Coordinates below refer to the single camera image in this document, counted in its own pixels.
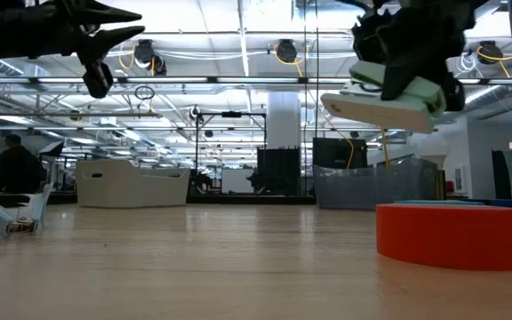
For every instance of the mint green white stapler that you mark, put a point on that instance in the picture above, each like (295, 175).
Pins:
(371, 113)

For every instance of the black gantry frame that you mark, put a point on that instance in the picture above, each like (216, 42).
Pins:
(231, 114)

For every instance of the translucent dark plastic bin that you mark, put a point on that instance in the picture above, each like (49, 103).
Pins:
(371, 189)

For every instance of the person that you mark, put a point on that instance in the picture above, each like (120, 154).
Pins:
(16, 171)

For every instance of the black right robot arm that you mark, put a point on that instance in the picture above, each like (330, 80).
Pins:
(438, 11)

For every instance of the white square pillar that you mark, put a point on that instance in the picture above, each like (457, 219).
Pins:
(284, 120)

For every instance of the long light rail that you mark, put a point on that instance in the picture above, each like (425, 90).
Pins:
(256, 80)

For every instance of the wooden bulb holder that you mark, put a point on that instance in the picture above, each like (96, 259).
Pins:
(441, 184)

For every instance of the black equipment box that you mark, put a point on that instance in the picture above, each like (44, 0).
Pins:
(278, 173)
(336, 153)

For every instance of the black aluminium table frame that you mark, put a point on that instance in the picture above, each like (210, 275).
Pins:
(238, 200)

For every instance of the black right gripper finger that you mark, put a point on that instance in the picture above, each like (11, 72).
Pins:
(453, 93)
(400, 80)

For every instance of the silver ventilation duct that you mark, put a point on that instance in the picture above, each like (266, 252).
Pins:
(482, 95)

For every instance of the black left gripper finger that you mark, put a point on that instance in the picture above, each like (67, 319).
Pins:
(100, 15)
(105, 44)

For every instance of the light grey plastic bin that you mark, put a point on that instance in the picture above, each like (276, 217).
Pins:
(127, 186)

